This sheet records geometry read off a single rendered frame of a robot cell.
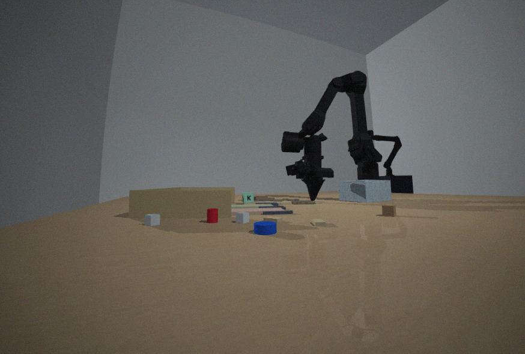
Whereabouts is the red cylinder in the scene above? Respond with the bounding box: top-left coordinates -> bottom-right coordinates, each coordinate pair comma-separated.
207,209 -> 218,223

